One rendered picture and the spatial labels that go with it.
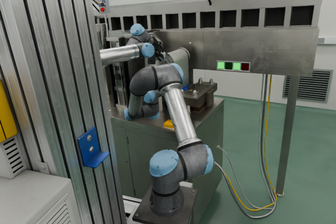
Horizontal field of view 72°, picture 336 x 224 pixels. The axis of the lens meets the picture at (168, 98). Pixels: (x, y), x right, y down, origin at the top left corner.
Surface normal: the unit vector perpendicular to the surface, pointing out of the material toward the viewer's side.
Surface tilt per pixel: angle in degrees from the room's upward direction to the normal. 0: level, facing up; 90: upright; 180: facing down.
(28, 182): 0
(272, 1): 90
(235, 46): 90
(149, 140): 90
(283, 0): 90
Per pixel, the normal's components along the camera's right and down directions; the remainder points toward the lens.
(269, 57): -0.51, 0.32
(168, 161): -0.18, -0.91
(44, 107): 0.95, 0.06
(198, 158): 0.22, -0.42
